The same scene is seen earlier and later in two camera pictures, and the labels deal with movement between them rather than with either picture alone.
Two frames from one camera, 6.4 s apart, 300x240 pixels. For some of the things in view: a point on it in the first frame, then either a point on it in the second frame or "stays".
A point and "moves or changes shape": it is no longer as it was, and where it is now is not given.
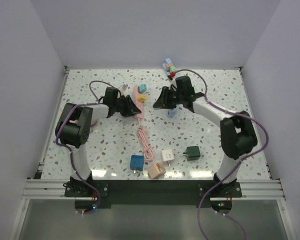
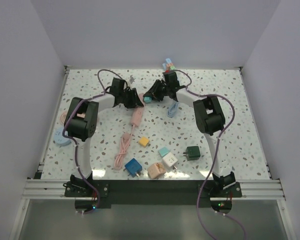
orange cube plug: (168, 65) stays
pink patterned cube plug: (155, 170) stays
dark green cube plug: (192, 153) stays
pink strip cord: (148, 152) → (125, 143)
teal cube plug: (142, 88) → (147, 99)
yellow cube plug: (141, 98) moves or changes shape
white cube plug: (168, 155) moves or changes shape
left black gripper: (131, 109) → (135, 101)
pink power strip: (139, 105) moves or changes shape
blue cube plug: (136, 162) → (133, 168)
